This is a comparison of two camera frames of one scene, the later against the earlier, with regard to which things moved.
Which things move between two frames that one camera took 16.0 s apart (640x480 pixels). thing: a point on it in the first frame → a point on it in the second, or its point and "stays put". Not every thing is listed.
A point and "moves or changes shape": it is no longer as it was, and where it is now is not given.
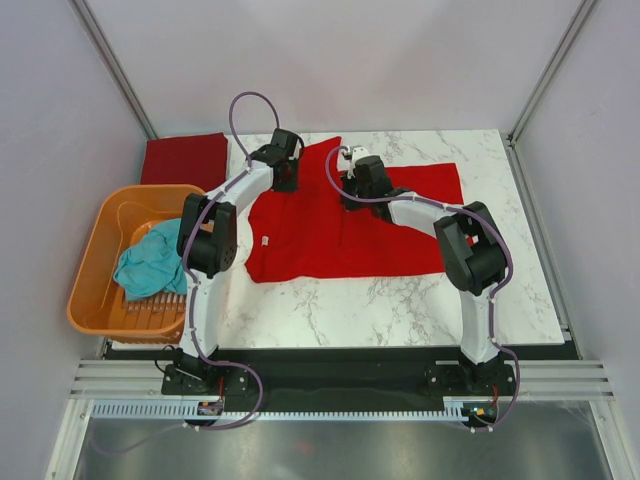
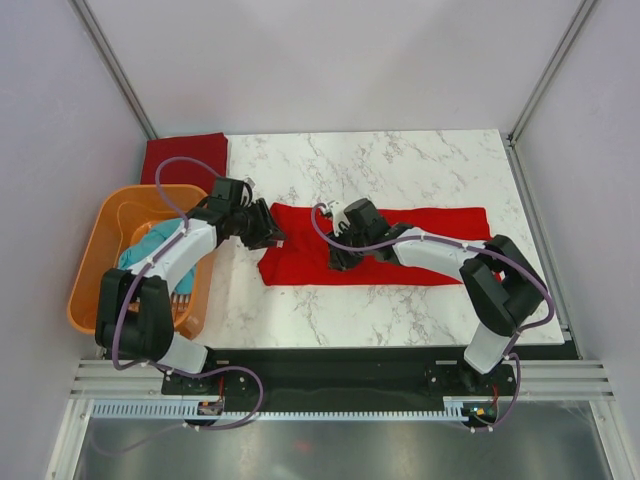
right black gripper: (353, 205) → (339, 260)
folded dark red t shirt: (192, 160) stays put
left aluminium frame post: (114, 67) stays put
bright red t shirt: (308, 234) moves or changes shape
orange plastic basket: (97, 304) stays put
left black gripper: (292, 186) → (266, 231)
